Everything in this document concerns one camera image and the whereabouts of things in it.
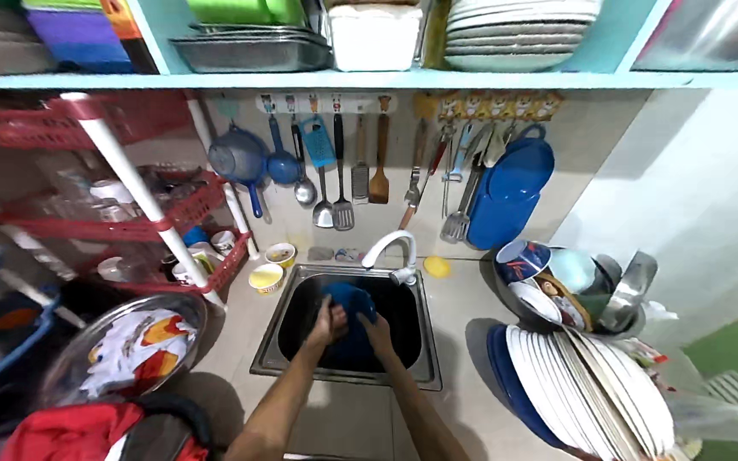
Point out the person's right hand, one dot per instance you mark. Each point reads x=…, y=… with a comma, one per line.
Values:
x=378, y=333

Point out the person's left hand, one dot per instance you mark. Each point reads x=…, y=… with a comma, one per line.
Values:
x=325, y=326

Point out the person's left fingers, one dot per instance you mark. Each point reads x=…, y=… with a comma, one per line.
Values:
x=339, y=317

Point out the person's right fingers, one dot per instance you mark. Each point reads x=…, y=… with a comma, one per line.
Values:
x=365, y=321

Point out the blue plastic bowl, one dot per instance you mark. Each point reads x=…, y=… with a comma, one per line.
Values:
x=351, y=301

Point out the person's right forearm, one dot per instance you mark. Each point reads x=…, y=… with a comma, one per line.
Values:
x=419, y=410

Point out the person's left forearm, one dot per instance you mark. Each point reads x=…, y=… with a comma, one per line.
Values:
x=280, y=404

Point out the stainless steel sink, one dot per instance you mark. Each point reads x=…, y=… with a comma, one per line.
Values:
x=433, y=365

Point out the white tub with yellow content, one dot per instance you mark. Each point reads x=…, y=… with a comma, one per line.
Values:
x=266, y=279

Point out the white curved faucet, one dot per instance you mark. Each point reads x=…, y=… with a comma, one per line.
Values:
x=389, y=240

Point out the white tub with brown content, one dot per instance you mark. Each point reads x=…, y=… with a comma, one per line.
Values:
x=280, y=253

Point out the yellow round sponge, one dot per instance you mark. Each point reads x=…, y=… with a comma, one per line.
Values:
x=436, y=266

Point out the metal turner, solid blade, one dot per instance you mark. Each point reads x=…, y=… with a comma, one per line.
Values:
x=323, y=214

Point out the wide slotted metal turner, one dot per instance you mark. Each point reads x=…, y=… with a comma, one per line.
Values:
x=456, y=226

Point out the wooden spatula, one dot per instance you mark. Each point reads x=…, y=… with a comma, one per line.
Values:
x=379, y=186

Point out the metal tongs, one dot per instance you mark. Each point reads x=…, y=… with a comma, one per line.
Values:
x=414, y=193

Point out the large metal bowl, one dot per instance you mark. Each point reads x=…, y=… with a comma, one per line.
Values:
x=507, y=296

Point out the large blue plate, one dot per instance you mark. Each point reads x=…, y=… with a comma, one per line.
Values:
x=505, y=384

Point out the large metal basin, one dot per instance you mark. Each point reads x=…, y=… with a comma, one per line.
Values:
x=191, y=358

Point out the blue plastic ladle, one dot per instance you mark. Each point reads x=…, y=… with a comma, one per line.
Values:
x=282, y=166

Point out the blue patterned bowl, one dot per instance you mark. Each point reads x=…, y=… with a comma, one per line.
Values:
x=523, y=261

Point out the white oval bowl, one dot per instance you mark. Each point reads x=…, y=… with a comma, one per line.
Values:
x=537, y=301

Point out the light blue grater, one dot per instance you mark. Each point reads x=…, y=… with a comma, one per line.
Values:
x=318, y=142

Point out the blue plastic strainer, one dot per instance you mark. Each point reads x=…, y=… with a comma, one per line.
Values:
x=237, y=157

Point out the light blue peeler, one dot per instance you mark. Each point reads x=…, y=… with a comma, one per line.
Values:
x=459, y=152

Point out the blue oval cutting board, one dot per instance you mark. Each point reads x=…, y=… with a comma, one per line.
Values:
x=510, y=184

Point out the pile of printed white cloths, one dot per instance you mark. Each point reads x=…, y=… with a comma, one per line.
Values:
x=136, y=351

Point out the pale blue bowl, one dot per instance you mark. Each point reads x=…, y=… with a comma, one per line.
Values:
x=572, y=271

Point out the white animal print hook strip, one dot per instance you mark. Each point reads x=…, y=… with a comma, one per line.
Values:
x=369, y=104

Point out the stack of white plates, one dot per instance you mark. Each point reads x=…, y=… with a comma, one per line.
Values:
x=590, y=390

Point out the yellow animal print hook strip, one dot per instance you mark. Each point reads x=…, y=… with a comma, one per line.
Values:
x=503, y=108

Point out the shiny metal container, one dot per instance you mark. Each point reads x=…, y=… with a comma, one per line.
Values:
x=628, y=291

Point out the red plastic shelf rack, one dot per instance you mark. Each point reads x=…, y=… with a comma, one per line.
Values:
x=118, y=162

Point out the red cloth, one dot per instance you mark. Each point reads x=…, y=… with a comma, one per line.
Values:
x=71, y=430

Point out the blue-rimmed tub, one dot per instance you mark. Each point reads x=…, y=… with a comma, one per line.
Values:
x=10, y=365

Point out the clear plastic bag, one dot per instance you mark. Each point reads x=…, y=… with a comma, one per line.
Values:
x=715, y=418

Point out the light blue wall shelf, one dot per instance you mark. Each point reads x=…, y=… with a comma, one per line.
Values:
x=382, y=80

